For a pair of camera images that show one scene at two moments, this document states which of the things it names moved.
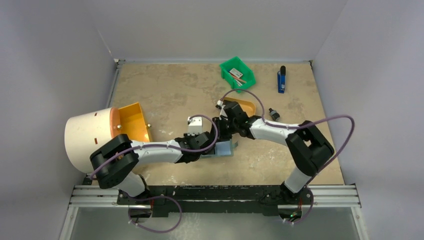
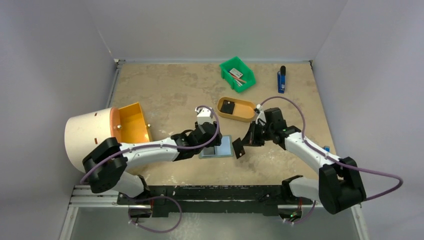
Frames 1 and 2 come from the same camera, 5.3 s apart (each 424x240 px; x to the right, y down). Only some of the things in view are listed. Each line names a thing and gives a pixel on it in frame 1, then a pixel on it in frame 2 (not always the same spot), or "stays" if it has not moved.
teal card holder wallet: (222, 149) stays
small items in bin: (237, 75) stays
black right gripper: (226, 124) → (253, 135)
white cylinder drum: (85, 131) stays
